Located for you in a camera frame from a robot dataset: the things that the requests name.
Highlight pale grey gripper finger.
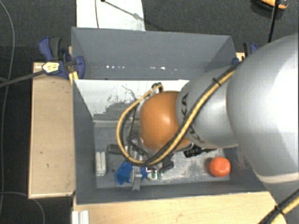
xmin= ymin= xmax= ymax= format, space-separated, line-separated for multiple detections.
xmin=131 ymin=168 xmax=143 ymax=192

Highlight blue toy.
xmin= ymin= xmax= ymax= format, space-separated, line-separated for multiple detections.
xmin=114 ymin=161 xmax=148 ymax=186

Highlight white ribbed block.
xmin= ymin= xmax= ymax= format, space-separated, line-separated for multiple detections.
xmin=95 ymin=151 xmax=107 ymax=176

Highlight orange ball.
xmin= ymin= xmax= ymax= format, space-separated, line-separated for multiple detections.
xmin=208 ymin=156 xmax=232 ymax=178

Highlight pale wood flat board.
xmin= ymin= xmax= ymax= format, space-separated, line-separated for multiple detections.
xmin=28 ymin=62 xmax=77 ymax=199

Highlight grey metal bin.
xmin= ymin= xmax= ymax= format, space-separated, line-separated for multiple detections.
xmin=70 ymin=26 xmax=270 ymax=205

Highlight black cylinder on white bracket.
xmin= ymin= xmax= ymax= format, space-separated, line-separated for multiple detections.
xmin=183 ymin=143 xmax=212 ymax=159

